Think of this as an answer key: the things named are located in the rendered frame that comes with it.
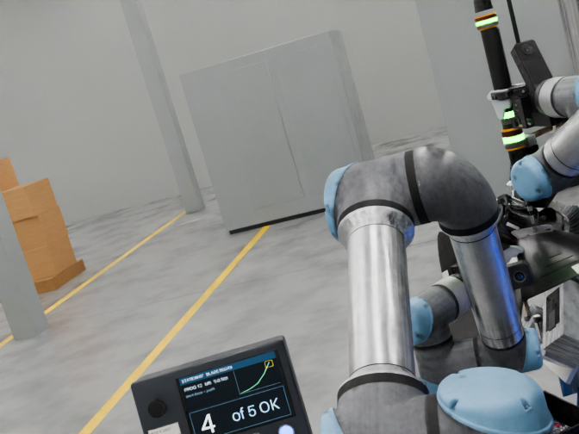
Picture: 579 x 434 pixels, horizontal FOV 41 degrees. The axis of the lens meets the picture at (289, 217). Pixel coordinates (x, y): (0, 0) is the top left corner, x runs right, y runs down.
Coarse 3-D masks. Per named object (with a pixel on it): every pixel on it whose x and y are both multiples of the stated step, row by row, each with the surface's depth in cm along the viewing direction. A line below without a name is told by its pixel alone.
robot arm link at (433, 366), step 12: (420, 348) 140; (432, 348) 139; (444, 348) 139; (456, 348) 140; (468, 348) 139; (420, 360) 141; (432, 360) 140; (444, 360) 140; (456, 360) 139; (468, 360) 138; (420, 372) 142; (432, 372) 140; (444, 372) 140; (456, 372) 139; (432, 384) 141
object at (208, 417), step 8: (208, 408) 126; (216, 408) 126; (192, 416) 126; (200, 416) 126; (208, 416) 126; (216, 416) 126; (192, 424) 126; (200, 424) 126; (208, 424) 126; (216, 424) 126; (200, 432) 126; (208, 432) 126; (216, 432) 126; (224, 432) 126
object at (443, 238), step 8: (440, 232) 208; (440, 240) 208; (448, 240) 203; (440, 248) 208; (448, 248) 203; (440, 256) 208; (448, 256) 204; (440, 264) 209; (448, 264) 204; (448, 272) 205
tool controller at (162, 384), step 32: (224, 352) 135; (256, 352) 127; (288, 352) 131; (160, 384) 126; (192, 384) 126; (224, 384) 126; (256, 384) 126; (288, 384) 126; (160, 416) 125; (224, 416) 126; (256, 416) 126; (288, 416) 126
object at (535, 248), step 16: (528, 240) 162; (544, 240) 160; (560, 240) 158; (576, 240) 156; (528, 256) 156; (544, 256) 154; (560, 256) 151; (576, 256) 149; (544, 272) 149; (560, 272) 146; (576, 272) 144; (528, 288) 147; (544, 288) 145
